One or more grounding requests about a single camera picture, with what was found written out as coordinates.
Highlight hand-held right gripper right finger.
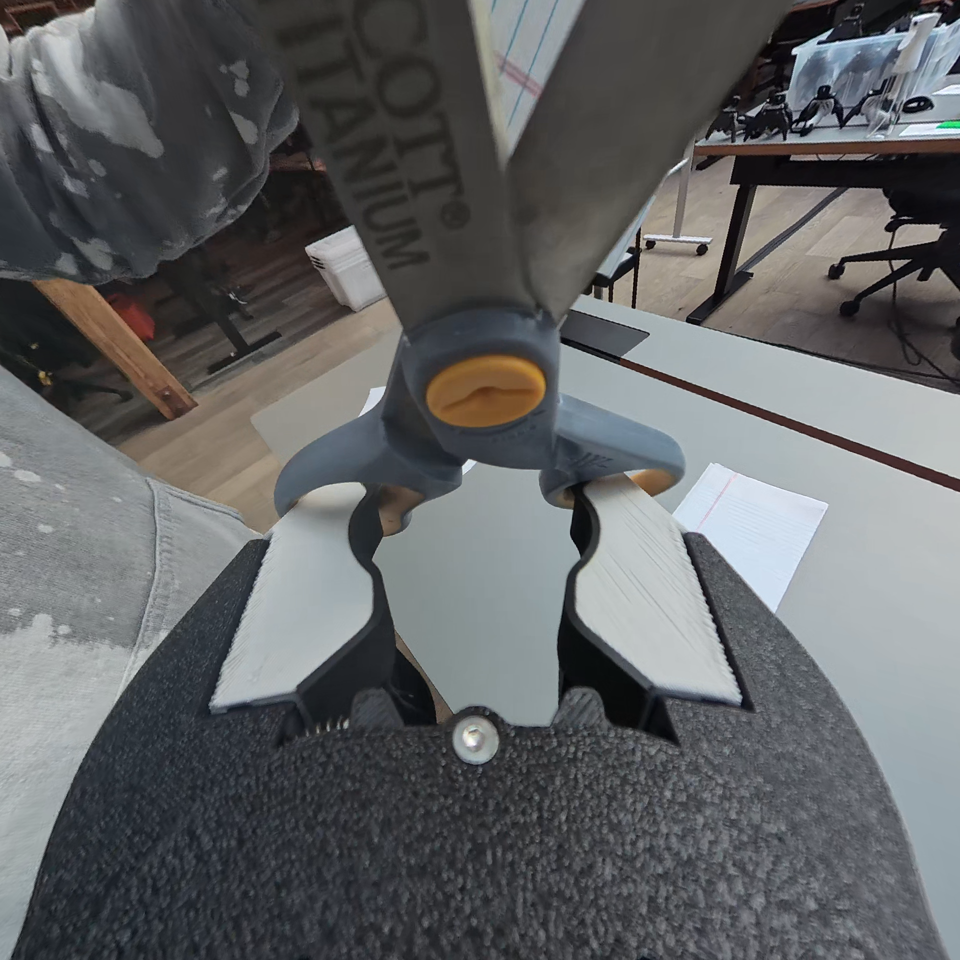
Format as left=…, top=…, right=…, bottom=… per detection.
left=558, top=474, right=746, bottom=729

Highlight grey standing desk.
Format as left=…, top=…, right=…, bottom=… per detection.
left=183, top=243, right=284, bottom=376

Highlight dark work table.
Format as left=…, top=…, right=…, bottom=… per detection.
left=684, top=120, right=960, bottom=328

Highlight flat desk cable lid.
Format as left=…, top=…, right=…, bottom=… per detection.
left=561, top=306, right=651, bottom=359

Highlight person's left forearm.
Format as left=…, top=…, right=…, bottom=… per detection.
left=0, top=0, right=303, bottom=286

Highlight white lidded storage bins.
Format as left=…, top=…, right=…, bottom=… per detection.
left=304, top=223, right=389, bottom=311

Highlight black utility cart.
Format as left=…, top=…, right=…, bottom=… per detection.
left=588, top=217, right=648, bottom=309

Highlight red gas can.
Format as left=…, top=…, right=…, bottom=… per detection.
left=103, top=291, right=156, bottom=344

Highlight clear plastic storage tub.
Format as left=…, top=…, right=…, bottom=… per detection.
left=791, top=13, right=960, bottom=102

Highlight grey orange scissors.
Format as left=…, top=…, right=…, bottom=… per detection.
left=253, top=0, right=796, bottom=539

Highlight lined paper sheet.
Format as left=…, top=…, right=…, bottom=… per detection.
left=472, top=0, right=588, bottom=138

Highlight stack of lined paper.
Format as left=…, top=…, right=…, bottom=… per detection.
left=672, top=462, right=831, bottom=614

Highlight white wheeled stand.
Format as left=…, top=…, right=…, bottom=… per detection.
left=642, top=156, right=713, bottom=258

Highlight person's grey hooded sweatshirt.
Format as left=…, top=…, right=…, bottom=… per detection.
left=0, top=366, right=265, bottom=942

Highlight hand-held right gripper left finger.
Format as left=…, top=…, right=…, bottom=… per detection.
left=209, top=486, right=396, bottom=727

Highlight small black tripod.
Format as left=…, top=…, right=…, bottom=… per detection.
left=795, top=82, right=846, bottom=138
left=843, top=84, right=891, bottom=130
left=707, top=95, right=748, bottom=144
left=746, top=92, right=793, bottom=143

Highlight black office chair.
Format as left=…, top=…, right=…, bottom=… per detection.
left=827, top=186, right=960, bottom=318
left=0, top=283, right=135, bottom=425

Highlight wooden support post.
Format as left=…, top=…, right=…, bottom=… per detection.
left=32, top=277, right=199, bottom=421

